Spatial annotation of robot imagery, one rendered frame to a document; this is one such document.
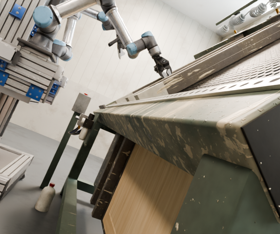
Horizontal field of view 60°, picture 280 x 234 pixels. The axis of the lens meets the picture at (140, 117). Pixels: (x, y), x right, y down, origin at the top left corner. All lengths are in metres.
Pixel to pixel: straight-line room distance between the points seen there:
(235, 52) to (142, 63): 4.58
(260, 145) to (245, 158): 0.02
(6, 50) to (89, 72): 3.97
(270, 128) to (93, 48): 5.42
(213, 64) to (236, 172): 0.91
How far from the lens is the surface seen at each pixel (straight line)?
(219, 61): 1.16
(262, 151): 0.24
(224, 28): 2.08
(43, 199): 1.96
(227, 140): 0.25
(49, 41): 1.75
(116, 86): 5.50
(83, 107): 2.26
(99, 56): 5.56
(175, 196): 0.81
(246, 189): 0.25
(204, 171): 0.30
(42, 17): 1.63
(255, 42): 1.29
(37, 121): 5.48
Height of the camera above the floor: 0.78
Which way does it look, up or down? 4 degrees up
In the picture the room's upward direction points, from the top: 23 degrees clockwise
